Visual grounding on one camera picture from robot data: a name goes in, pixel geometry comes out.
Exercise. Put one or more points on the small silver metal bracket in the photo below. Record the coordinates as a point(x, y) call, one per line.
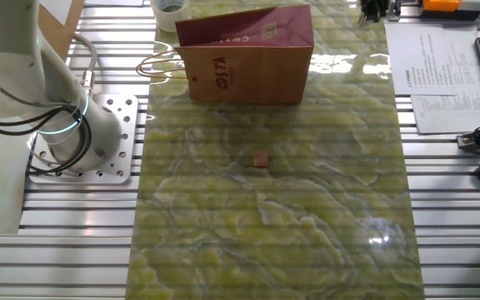
point(395, 10)

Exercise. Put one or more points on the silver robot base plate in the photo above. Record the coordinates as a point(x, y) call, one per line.
point(123, 125)

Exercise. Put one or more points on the clear tape roll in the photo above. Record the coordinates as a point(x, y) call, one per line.
point(163, 21)

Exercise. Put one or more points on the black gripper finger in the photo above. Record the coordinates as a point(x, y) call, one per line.
point(366, 17)
point(381, 16)

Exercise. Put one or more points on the printed white paper sheet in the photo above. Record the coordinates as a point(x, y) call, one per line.
point(431, 62)
point(452, 116)

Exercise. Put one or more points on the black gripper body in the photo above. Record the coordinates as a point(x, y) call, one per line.
point(373, 5)

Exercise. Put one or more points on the small brown cube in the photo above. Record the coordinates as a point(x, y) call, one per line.
point(261, 159)

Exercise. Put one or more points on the orange and grey tool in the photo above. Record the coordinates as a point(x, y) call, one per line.
point(440, 4)

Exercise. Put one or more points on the brown maroon Costa paper bag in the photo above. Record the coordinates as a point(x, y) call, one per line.
point(244, 83)

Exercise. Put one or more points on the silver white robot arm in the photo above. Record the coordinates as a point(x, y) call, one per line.
point(98, 125)

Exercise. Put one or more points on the green marble pattern mat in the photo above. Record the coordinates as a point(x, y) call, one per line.
point(265, 229)

